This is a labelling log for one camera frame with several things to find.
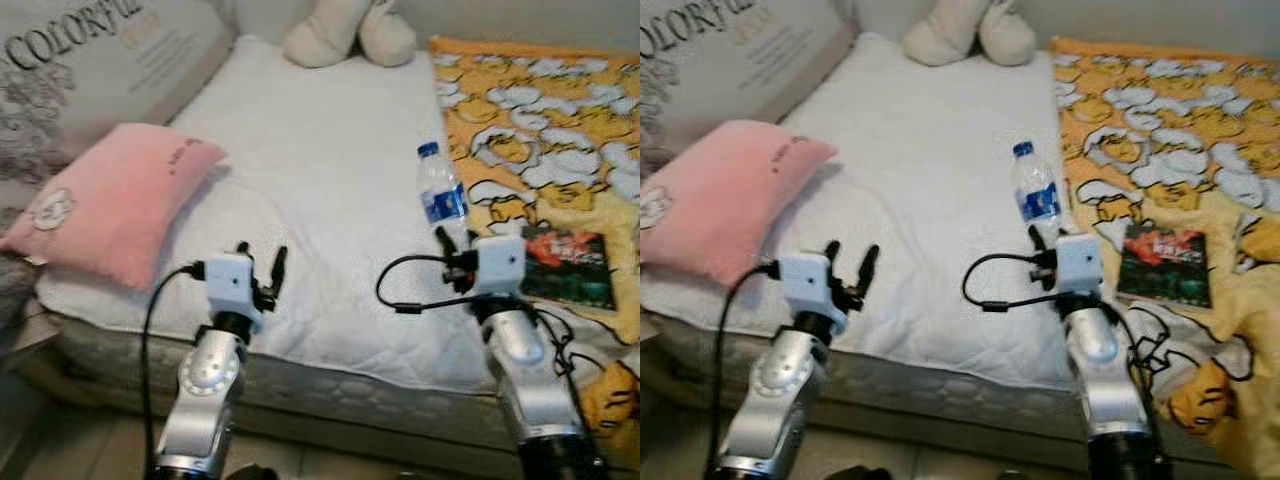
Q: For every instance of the clear water bottle blue label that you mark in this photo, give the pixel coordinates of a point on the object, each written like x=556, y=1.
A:
x=443, y=200
x=1038, y=198

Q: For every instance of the dark red-green cover book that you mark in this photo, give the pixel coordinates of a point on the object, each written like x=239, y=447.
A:
x=575, y=265
x=1165, y=265

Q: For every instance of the pink pillow with fist print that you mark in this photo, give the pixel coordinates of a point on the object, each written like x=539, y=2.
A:
x=110, y=200
x=720, y=195

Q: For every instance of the yellow cartoon egg blanket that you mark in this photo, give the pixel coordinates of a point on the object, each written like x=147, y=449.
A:
x=1170, y=110
x=540, y=110

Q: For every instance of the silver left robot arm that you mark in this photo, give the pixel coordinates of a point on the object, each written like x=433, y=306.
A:
x=780, y=380
x=210, y=380

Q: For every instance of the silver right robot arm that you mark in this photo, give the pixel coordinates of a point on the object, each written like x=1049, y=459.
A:
x=1105, y=370
x=530, y=370

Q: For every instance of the white quilted mattress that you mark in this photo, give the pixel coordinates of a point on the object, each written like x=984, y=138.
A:
x=920, y=150
x=300, y=150

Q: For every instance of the beige bed base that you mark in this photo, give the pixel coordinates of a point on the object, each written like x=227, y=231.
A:
x=920, y=415
x=300, y=410

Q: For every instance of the grey printed headboard panel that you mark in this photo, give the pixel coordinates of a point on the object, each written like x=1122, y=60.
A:
x=750, y=60
x=150, y=60

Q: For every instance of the beige plush toy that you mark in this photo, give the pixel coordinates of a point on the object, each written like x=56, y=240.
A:
x=330, y=35
x=950, y=35

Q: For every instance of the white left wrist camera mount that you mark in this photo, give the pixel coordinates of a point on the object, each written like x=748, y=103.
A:
x=232, y=285
x=808, y=285

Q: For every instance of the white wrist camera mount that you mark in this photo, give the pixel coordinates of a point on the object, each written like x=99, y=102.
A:
x=232, y=285
x=808, y=285
x=500, y=265
x=1080, y=262

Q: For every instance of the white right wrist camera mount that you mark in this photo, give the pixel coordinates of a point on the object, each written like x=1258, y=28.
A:
x=1080, y=262
x=500, y=265

